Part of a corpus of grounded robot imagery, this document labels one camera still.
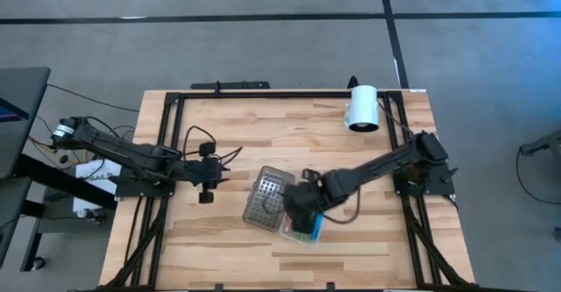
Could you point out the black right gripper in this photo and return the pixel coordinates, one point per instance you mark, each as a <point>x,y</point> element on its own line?
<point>309,204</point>

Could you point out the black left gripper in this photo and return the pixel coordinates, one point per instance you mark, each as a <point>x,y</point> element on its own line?
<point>206,171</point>

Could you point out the clear plastic supply box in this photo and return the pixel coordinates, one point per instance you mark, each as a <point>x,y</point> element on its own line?
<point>267,195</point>

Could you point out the teal blue ballpoint pen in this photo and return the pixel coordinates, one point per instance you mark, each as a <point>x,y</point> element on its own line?
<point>317,230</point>

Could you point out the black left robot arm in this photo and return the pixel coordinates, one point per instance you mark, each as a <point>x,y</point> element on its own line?
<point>131,151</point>

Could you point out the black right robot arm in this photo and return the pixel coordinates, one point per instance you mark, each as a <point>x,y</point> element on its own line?
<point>385,165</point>

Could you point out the black bar with clamp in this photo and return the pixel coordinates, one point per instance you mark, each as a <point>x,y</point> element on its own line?
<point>232,85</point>

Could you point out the white cylindrical projector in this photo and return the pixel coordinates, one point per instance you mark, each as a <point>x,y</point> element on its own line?
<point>364,103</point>

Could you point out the white paper sheet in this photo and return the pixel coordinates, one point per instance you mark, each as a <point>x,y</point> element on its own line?
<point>94,171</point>

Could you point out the black caster wheel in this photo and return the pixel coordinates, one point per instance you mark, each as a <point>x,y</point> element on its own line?
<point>38,264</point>

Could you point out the black desk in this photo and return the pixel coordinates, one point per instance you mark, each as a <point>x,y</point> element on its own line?
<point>22,108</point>

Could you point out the grey stand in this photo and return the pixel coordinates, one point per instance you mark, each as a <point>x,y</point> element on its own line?
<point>543,143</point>

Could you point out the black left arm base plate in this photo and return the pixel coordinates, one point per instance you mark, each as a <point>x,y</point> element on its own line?
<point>131,189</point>

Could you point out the black aluminium table frame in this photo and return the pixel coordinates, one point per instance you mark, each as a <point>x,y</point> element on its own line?
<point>285,95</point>

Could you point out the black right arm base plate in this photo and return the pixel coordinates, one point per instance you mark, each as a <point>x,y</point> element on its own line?
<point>438,187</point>

